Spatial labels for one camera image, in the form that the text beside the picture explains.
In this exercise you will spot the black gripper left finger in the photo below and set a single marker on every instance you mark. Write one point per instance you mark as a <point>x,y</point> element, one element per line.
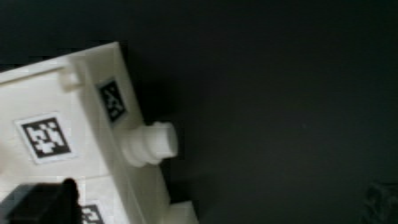
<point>42,203</point>

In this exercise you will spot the white cabinet body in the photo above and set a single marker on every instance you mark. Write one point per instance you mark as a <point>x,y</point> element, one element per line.
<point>75,137</point>

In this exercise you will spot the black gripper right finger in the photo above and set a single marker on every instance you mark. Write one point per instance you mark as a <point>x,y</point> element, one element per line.
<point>381,204</point>

